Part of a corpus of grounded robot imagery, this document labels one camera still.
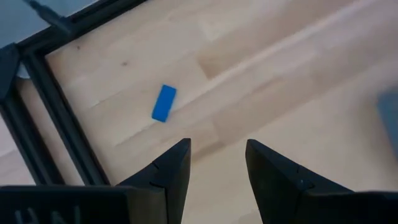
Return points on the blue rectangular eraser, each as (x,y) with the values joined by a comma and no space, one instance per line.
(164,103)

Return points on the black aluminium table frame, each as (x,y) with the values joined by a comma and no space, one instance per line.
(66,124)

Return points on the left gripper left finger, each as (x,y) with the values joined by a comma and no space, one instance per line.
(155,199)

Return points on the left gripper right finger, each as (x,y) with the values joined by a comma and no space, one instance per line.
(286,199)

